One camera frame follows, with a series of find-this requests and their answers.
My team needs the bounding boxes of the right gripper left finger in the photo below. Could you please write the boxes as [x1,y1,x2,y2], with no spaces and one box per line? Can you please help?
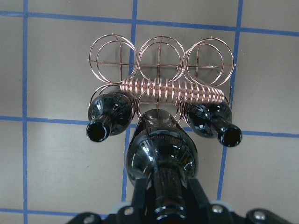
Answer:
[131,178,148,210]

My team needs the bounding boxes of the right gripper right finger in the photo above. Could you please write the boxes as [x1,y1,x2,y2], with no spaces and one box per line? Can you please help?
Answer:
[187,178,210,208]

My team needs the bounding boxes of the dark wine bottle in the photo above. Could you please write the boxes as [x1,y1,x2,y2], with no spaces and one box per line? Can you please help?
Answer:
[86,91,135,142]
[184,101,242,147]
[126,109,198,224]

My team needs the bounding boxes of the copper wire bottle basket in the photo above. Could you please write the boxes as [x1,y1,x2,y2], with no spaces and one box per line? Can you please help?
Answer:
[88,34,236,120]

